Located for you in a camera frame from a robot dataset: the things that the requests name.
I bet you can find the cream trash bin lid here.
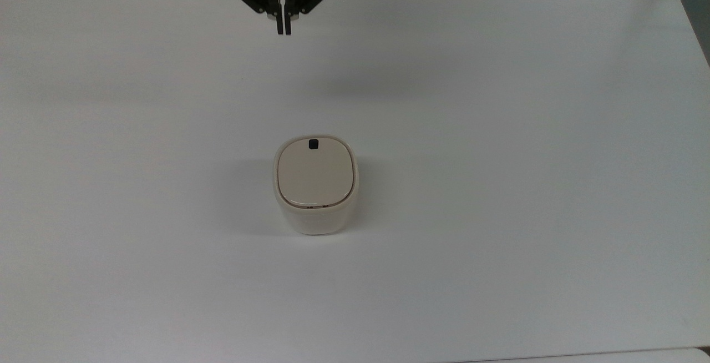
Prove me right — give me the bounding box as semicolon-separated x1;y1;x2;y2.
277;137;356;209

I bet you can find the cream plastic trash bin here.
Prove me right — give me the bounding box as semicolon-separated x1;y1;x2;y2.
272;134;360;236

